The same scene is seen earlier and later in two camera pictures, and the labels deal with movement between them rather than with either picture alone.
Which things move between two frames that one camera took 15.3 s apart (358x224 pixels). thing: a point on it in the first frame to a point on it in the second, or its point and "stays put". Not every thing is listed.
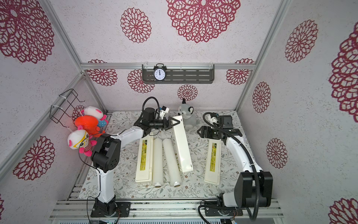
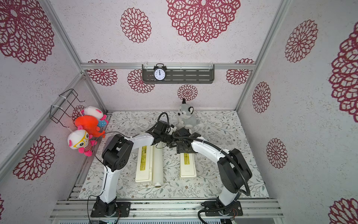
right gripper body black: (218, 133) to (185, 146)
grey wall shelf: (181, 74) stays put
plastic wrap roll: (158, 162) stays put
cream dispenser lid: (213, 163) to (188, 166)
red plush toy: (89, 123) stays put
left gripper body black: (160, 124) to (167, 138)
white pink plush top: (93, 111) stays put
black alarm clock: (160, 72) stays put
